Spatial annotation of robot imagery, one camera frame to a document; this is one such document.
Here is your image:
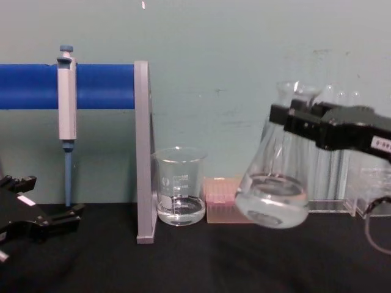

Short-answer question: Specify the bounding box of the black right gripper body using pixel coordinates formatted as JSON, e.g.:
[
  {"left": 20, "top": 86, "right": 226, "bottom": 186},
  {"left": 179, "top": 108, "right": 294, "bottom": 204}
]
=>
[{"left": 317, "top": 105, "right": 391, "bottom": 156}]

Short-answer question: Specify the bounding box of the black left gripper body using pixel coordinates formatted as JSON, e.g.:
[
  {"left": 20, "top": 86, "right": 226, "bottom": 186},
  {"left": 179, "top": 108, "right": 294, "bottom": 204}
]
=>
[{"left": 0, "top": 186, "right": 42, "bottom": 245}]

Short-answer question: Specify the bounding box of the clear glass conical flask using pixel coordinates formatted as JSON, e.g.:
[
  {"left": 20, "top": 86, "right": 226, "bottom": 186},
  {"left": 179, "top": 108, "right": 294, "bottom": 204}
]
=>
[{"left": 233, "top": 81, "right": 323, "bottom": 230}]

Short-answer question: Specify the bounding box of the clear glass test tube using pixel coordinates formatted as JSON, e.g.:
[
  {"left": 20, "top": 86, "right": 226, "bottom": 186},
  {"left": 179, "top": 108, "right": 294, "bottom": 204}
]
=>
[
  {"left": 323, "top": 84, "right": 337, "bottom": 201},
  {"left": 348, "top": 90, "right": 360, "bottom": 201},
  {"left": 335, "top": 90, "right": 349, "bottom": 201}
]

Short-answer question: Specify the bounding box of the clear plastic box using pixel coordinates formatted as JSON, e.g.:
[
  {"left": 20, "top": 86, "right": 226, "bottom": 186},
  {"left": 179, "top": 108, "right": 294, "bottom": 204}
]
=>
[{"left": 356, "top": 166, "right": 391, "bottom": 219}]

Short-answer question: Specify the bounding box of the clear acrylic test tube rack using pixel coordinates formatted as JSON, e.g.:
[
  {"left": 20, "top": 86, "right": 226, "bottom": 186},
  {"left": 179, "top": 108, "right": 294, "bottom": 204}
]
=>
[{"left": 307, "top": 146, "right": 359, "bottom": 217}]

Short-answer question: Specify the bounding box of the grey and blue pipette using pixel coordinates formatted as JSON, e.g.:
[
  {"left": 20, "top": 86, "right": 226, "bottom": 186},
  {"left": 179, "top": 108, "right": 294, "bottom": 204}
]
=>
[{"left": 56, "top": 45, "right": 78, "bottom": 208}]

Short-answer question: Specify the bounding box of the grey pipette stand blue bar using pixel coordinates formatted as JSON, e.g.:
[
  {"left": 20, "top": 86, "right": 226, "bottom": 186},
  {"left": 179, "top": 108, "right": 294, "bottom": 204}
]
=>
[{"left": 0, "top": 60, "right": 158, "bottom": 245}]

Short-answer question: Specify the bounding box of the pink pipette tip box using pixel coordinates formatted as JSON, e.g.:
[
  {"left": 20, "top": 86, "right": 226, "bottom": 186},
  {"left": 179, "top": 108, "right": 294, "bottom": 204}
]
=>
[{"left": 203, "top": 175, "right": 254, "bottom": 225}]

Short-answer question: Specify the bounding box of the clear glass beaker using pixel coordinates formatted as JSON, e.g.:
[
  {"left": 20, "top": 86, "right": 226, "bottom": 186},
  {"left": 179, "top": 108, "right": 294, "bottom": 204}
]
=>
[{"left": 152, "top": 146, "right": 208, "bottom": 226}]

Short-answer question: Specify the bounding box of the black table cloth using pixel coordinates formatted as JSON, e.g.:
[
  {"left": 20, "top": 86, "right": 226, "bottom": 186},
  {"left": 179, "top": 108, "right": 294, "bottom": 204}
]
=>
[{"left": 0, "top": 200, "right": 391, "bottom": 293}]

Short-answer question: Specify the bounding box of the thin dark cable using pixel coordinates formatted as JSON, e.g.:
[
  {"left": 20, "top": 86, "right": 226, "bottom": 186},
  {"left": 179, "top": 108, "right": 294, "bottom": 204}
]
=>
[{"left": 364, "top": 196, "right": 391, "bottom": 255}]

